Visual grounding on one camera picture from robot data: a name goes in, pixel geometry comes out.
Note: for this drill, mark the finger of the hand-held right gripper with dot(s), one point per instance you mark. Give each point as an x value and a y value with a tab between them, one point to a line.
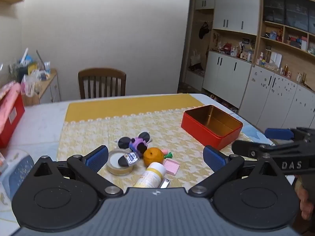
279	133
246	148

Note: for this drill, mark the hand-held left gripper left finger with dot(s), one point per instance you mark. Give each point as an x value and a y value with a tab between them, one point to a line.
97	156

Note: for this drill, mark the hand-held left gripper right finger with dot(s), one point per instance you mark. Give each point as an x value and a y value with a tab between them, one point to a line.
214	157

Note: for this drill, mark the clear tape roll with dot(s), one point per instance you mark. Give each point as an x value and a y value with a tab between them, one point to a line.
115	170

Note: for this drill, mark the small blue white tube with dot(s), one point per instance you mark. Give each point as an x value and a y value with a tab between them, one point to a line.
130	157

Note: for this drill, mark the red metal tin box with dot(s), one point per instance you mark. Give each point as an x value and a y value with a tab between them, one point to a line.
196	129

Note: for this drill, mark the purple toy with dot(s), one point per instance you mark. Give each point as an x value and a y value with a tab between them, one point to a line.
136	143

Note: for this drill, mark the pink ridged card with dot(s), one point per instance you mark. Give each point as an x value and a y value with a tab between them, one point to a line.
171	166

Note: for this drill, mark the small green toy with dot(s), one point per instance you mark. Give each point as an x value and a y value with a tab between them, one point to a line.
169	155

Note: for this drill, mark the pink marker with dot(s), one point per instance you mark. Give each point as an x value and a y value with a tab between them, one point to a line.
165	151

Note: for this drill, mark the white round sunglasses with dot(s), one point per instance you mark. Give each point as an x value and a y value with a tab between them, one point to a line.
145	137

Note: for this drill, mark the silver nail clipper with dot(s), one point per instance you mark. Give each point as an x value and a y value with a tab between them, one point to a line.
165	183

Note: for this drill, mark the orange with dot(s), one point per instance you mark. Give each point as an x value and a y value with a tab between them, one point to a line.
153	156

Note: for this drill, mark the white yellow lotion bottle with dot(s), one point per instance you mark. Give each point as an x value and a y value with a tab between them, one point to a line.
151	174

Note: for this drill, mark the person's right hand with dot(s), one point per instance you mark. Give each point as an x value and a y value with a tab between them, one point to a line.
304	201

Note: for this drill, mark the light blue wave mat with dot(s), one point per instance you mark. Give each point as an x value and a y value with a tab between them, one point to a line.
256	134

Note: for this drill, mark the yellow patterned tablecloth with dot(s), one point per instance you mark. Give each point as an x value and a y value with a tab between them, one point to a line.
98	127

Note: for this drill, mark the white standing board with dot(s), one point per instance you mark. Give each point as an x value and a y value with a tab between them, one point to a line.
276	59

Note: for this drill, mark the dark blue speckled mat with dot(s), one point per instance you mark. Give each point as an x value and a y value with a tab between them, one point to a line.
21	169

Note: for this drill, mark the brown wooden chair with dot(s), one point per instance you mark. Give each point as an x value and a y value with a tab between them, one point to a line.
102	75

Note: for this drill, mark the white side cabinet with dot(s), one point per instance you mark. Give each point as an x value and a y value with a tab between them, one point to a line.
50	88

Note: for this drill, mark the small wooden crate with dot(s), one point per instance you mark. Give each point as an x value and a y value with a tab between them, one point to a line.
30	99

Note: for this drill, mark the red storage box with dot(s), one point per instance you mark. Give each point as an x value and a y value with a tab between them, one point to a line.
13	120

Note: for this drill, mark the white pump bottle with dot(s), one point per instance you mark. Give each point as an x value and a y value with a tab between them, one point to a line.
233	51

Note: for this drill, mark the clear plastic bag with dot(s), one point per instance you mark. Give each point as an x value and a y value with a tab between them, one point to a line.
30	83

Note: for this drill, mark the white tote bag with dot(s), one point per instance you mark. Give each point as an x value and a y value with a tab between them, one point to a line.
196	59

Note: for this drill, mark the blue white carton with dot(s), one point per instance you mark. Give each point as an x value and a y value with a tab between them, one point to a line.
47	67

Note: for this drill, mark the yellow dark lunch bag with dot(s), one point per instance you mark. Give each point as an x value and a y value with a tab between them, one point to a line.
32	67

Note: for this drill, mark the white slim bottle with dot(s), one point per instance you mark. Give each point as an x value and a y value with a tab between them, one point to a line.
24	54

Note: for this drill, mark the black hanging bag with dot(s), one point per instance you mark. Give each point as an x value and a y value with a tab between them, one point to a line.
203	30

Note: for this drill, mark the white wooden wall cabinet unit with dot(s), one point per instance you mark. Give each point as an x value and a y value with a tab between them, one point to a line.
233	68

